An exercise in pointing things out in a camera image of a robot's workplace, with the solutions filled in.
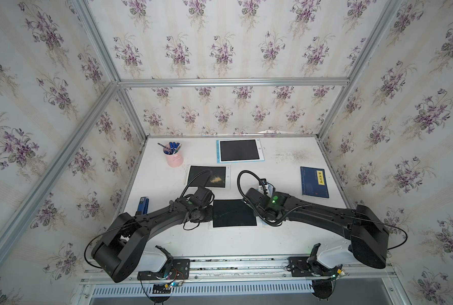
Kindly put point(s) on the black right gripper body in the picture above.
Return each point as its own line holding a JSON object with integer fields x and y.
{"x": 262, "y": 215}

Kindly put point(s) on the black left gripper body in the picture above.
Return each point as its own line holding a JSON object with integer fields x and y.
{"x": 205, "y": 214}

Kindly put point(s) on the white framed tablet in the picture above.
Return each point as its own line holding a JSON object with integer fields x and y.
{"x": 209, "y": 176}
{"x": 233, "y": 214}

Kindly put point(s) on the blue framed drawing tablet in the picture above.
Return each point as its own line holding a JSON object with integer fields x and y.
{"x": 239, "y": 150}

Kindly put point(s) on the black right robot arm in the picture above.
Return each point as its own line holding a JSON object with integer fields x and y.
{"x": 363, "y": 237}

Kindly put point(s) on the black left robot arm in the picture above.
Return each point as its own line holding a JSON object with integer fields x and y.
{"x": 118, "y": 250}

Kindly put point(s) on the dark blue book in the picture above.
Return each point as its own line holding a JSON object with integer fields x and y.
{"x": 313, "y": 182}

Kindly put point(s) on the pink pen cup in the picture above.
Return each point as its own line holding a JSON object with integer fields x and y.
{"x": 173, "y": 160}

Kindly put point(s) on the small green circuit board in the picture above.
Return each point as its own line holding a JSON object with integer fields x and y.
{"x": 166, "y": 288}

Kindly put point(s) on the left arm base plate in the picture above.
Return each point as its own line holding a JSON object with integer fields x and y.
{"x": 176, "y": 269}

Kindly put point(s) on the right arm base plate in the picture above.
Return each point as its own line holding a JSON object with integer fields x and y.
{"x": 305, "y": 267}

